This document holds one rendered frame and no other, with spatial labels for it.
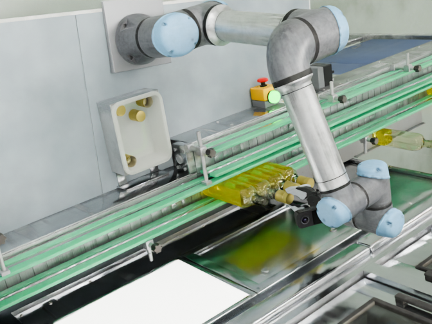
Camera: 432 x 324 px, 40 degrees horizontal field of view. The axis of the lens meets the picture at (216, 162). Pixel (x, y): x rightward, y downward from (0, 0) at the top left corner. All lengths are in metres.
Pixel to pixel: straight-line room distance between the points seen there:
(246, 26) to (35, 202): 0.77
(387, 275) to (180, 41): 0.83
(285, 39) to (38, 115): 0.74
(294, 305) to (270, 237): 0.34
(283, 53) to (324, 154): 0.25
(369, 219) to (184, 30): 0.70
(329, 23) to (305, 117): 0.23
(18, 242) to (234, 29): 0.80
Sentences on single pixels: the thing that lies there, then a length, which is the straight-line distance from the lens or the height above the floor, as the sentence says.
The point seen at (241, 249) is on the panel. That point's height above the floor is 1.10.
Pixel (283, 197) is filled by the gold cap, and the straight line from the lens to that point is 1.73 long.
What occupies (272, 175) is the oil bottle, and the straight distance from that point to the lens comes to 1.84.
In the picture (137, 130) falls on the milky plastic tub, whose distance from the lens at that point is 1.86.
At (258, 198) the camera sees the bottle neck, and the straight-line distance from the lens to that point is 1.73.
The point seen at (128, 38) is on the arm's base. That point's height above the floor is 0.83.
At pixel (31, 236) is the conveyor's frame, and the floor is 0.85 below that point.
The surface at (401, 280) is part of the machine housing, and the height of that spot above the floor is 1.54.
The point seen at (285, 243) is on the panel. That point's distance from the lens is 1.76.
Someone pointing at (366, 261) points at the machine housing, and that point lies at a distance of 1.69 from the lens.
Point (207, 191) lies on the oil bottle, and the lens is 1.89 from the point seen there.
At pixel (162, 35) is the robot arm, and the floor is 0.98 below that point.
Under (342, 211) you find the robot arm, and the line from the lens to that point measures 1.39.
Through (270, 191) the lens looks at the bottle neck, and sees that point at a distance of 1.77.
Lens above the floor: 2.34
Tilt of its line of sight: 49 degrees down
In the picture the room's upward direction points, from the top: 105 degrees clockwise
